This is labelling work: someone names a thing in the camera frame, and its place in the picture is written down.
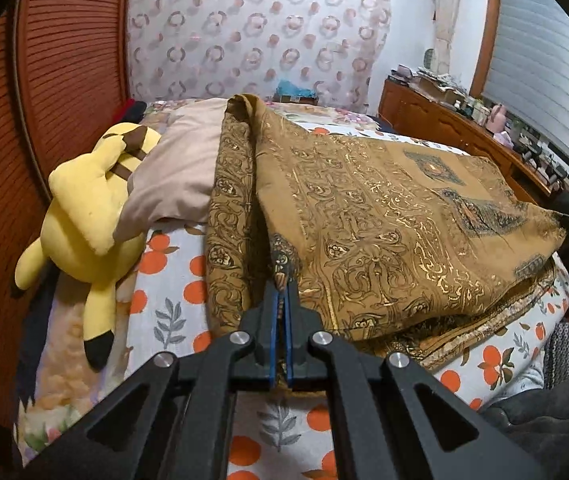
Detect yellow plush toy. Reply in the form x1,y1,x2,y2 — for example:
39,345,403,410
14,121,161,372

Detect orange print bed sheet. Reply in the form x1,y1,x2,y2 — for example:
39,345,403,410
124,125,569,480

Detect wooden sideboard cabinet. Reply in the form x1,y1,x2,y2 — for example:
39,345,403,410
379,77,565,206

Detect blue cloth item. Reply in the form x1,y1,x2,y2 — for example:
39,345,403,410
273,80,318,106

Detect beige side curtain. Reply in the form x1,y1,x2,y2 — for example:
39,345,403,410
427,0,465,73

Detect cardboard box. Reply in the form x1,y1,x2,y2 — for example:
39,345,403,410
417,72,465,101

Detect circle patterned sheer curtain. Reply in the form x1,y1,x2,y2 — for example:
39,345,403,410
127,0,393,116

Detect brown gold patterned shirt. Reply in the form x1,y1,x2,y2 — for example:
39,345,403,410
204,92,568,373

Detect floral blanket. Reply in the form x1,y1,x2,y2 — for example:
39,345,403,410
144,99,380,132

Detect pink bottle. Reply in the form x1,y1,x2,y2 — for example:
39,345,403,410
487,102,508,133

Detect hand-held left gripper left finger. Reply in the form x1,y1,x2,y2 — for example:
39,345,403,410
19,280,285,480

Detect beige pillow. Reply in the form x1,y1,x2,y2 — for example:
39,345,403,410
114,97,230,243

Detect wooden window frame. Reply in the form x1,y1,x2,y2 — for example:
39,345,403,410
467,0,503,98

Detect person's dark grey leg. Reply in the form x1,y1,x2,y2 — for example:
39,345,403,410
479,375,569,480

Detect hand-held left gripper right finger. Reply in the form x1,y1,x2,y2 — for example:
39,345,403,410
284,280,548,480

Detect grey window blind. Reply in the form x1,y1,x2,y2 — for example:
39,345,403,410
479,0,569,201

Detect red dark cloth pile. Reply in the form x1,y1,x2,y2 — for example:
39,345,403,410
113,99,148,125

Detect peach fleece blanket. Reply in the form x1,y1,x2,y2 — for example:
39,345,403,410
17,270,138,466

